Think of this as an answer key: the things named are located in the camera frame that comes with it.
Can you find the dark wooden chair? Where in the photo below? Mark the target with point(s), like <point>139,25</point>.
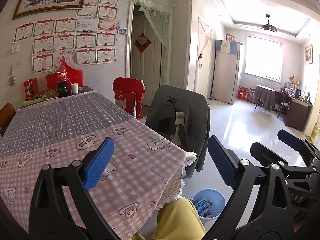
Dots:
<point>282,103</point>

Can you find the small green bin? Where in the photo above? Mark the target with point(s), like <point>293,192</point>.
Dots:
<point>315,132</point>

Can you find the red gift bag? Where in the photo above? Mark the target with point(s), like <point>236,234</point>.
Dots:
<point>75,76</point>

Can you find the white door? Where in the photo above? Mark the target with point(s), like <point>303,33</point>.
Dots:
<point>147,70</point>

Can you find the blue plastic bucket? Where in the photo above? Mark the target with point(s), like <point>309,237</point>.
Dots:
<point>217,197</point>

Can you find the red diamond door decoration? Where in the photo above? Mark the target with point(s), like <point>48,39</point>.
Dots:
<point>143,42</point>

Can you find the blue white packet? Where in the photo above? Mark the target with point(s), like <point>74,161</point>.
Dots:
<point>203,204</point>

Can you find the red carton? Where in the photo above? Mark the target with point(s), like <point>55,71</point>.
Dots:
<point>242,94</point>

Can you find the small wall photo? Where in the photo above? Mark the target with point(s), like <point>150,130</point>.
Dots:
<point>122,31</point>

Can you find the green lace curtain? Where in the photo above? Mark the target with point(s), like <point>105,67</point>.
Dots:
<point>165,30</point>

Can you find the grey grid tablecloth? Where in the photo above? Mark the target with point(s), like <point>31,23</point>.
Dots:
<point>50,120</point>

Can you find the silver refrigerator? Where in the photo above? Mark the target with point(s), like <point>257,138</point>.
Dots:
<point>225,75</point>

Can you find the white light switch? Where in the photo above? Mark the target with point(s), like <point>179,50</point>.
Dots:
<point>15,50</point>

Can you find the box on refrigerator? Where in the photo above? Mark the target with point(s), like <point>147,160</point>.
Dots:
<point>230,37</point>

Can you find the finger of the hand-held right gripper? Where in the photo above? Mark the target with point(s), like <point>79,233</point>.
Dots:
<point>265,153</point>
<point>291,137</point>

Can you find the dark wooden desk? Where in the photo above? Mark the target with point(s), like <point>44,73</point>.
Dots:
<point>298,112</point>

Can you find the white cup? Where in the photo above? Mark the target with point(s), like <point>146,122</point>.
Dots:
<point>74,88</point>

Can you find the grey jacket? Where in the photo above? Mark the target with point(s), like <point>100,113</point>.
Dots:
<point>165,100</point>

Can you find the cola bottle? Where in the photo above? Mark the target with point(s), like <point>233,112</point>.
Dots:
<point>62,85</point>

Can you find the green flat boxes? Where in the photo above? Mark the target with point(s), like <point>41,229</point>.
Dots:
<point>40,98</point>

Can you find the framed wall picture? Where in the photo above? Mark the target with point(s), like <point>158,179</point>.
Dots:
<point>308,54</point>

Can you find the red picture box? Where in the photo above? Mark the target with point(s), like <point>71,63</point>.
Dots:
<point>30,87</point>

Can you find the brown wooden chair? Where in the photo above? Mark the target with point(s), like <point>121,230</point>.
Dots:
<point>6,117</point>

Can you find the wall of red-bordered certificates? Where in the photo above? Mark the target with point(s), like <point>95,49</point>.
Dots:
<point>65,40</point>

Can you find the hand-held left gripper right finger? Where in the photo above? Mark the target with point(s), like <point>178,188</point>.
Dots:
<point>222,160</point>

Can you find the pink door curtain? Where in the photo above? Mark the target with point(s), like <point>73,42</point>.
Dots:
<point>205,37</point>

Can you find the ceiling fan lamp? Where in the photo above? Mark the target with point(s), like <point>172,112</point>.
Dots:
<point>269,28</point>

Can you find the pink checked tablecloth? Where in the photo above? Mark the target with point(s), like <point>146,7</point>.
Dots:
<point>145,170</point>

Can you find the oval wall hanging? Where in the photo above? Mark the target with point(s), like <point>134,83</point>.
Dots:
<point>12,81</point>

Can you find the colourful desk ornaments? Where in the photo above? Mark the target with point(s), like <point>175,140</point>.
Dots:
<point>292,81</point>

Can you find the bright window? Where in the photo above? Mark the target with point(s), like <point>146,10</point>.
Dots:
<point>263,57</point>

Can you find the brown cardboard carton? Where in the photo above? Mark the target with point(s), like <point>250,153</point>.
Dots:
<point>251,95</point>

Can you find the person's yellow trousers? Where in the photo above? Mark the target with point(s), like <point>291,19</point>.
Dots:
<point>175,217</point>

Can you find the black kettle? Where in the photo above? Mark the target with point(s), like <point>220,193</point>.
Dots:
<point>297,93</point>

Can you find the round table brown cloth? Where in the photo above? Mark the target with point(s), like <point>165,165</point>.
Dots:
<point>265,96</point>

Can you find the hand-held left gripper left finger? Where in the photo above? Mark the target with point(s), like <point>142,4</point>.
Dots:
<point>98,162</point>

